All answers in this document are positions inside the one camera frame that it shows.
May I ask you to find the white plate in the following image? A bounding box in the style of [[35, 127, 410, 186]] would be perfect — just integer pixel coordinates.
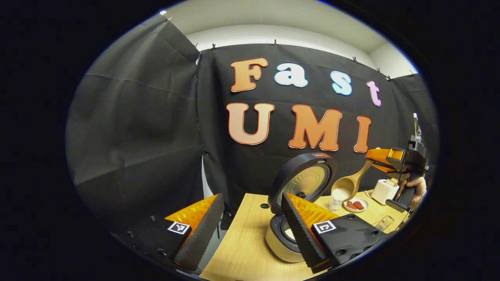
[[343, 197, 369, 213]]

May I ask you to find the black backdrop cloth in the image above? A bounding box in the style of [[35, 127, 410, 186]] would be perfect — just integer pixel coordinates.
[[66, 21, 439, 235]]

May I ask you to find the dark grey rice cooker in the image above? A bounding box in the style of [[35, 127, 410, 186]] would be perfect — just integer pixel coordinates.
[[265, 152, 338, 263]]

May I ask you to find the white toaster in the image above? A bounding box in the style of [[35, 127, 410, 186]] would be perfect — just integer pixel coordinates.
[[370, 179, 400, 205]]

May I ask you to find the small clear bottle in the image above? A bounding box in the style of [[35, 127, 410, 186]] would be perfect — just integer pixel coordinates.
[[328, 195, 346, 212]]

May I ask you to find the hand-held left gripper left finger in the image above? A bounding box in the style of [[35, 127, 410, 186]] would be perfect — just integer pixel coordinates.
[[111, 193, 225, 272]]

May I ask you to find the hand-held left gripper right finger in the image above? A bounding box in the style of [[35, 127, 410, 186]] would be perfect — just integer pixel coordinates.
[[281, 191, 391, 274]]

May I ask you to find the row of small backdrop clips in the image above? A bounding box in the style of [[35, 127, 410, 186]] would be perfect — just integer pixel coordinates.
[[164, 16, 416, 82]]

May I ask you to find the wooden spoon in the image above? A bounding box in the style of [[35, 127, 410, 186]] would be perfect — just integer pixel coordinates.
[[331, 158, 375, 202]]

